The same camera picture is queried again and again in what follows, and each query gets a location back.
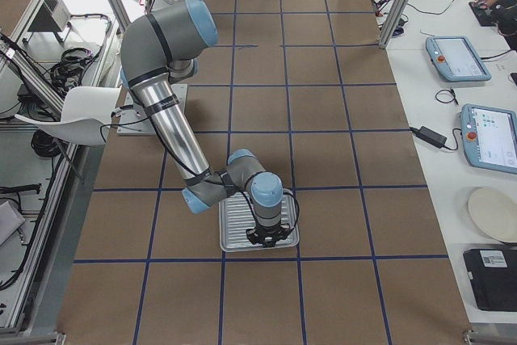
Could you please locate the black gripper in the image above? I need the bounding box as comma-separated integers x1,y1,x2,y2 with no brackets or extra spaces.
246,224,290,248

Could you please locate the silver ribbed metal tray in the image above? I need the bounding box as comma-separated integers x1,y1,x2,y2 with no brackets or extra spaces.
219,188,300,253

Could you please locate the black power adapter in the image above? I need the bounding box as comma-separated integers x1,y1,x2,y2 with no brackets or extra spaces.
418,126,447,149

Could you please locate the far blue teach pendant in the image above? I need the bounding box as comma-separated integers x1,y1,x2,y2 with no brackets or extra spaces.
425,36,491,82

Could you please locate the blue teach pendant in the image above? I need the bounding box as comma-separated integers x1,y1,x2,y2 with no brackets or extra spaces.
460,104,516,174
425,36,491,82

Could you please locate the white plastic chair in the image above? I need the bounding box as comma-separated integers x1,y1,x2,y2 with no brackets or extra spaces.
15,86,121,146

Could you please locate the black flat box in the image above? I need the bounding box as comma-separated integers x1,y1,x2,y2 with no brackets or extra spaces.
463,249,516,312

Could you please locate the beige round plate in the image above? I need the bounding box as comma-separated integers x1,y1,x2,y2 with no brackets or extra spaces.
467,187,516,245

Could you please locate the near blue teach pendant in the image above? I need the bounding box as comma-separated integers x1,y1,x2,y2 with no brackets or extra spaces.
460,104,516,174

